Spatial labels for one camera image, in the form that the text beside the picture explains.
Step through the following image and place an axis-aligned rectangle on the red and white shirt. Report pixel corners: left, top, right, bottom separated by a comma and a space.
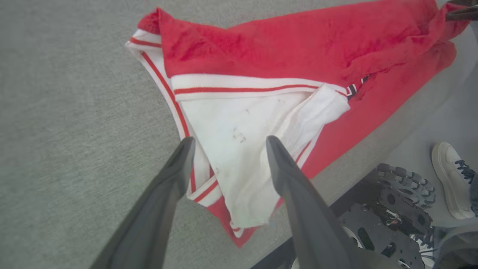
125, 0, 471, 248

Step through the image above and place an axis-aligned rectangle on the grey fabric sofa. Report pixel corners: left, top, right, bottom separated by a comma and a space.
0, 0, 469, 269

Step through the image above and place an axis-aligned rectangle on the white shoe with dark laces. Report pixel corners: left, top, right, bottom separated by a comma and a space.
431, 142, 477, 220

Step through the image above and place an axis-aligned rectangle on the grey blue trouser leg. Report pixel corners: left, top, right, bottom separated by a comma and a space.
468, 172, 478, 218
432, 223, 478, 269

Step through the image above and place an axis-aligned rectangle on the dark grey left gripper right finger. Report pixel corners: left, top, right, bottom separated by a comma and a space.
266, 135, 404, 269

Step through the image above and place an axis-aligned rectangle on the white and black patterned sneaker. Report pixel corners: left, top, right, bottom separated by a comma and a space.
408, 231, 437, 269

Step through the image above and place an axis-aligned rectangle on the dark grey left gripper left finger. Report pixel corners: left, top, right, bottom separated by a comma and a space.
90, 136, 196, 269

